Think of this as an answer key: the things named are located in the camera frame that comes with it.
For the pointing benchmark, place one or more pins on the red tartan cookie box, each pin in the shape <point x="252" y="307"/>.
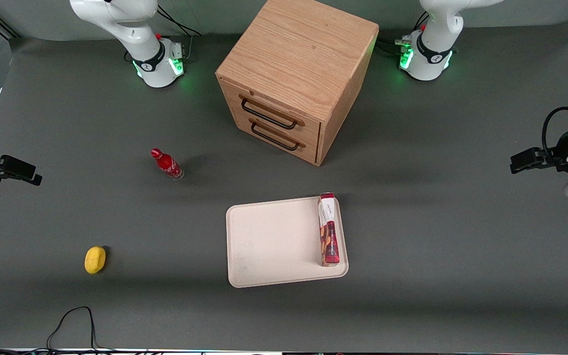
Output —
<point x="330" y="241"/>

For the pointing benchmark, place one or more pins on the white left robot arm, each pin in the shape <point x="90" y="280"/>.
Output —
<point x="434" y="44"/>

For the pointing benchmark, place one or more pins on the cream rectangular plastic tray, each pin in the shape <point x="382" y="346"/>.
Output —
<point x="274" y="241"/>

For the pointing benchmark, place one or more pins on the black aluminium frame bar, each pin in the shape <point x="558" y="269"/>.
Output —
<point x="0" y="23"/>

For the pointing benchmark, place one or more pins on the wooden two-drawer cabinet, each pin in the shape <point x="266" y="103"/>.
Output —
<point x="303" y="49"/>

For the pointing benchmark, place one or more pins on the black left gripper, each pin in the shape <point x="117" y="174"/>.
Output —
<point x="553" y="159"/>

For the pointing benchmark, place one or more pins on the wooden drawer front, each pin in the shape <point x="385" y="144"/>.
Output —
<point x="311" y="150"/>
<point x="234" y="96"/>

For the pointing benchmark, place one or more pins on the yellow lemon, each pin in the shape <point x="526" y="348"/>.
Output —
<point x="94" y="260"/>

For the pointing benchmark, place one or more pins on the red cola bottle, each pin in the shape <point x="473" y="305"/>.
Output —
<point x="166" y="163"/>

